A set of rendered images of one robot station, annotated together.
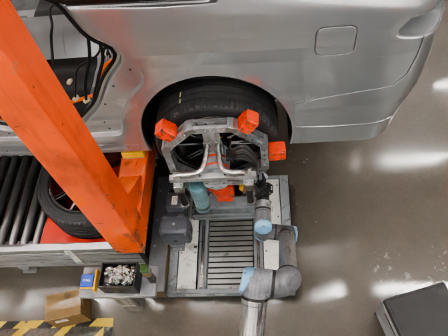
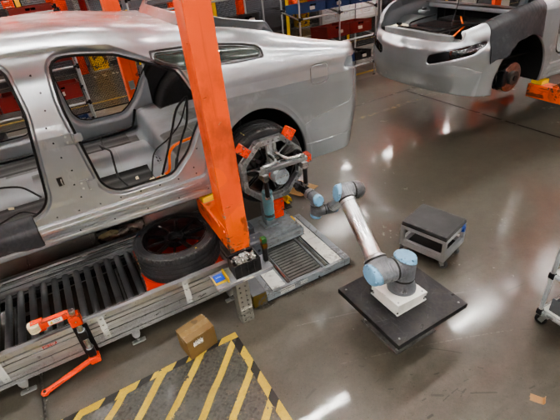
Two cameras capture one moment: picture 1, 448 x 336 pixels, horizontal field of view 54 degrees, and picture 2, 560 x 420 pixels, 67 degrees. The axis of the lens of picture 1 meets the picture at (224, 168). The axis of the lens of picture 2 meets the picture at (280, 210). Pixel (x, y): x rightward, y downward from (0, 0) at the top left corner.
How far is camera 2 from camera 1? 2.14 m
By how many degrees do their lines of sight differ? 35
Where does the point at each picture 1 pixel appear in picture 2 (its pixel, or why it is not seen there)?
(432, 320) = (432, 217)
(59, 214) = (168, 257)
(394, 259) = (388, 226)
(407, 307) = (415, 218)
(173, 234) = (257, 242)
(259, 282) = (347, 185)
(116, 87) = not seen: hidden behind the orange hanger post
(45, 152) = (213, 122)
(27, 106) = (216, 77)
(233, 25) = (272, 69)
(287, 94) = (301, 116)
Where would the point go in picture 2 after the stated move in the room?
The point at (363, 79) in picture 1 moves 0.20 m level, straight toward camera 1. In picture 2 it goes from (335, 98) to (342, 106)
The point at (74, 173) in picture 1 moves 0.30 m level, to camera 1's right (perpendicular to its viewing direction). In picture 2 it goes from (225, 142) to (262, 127)
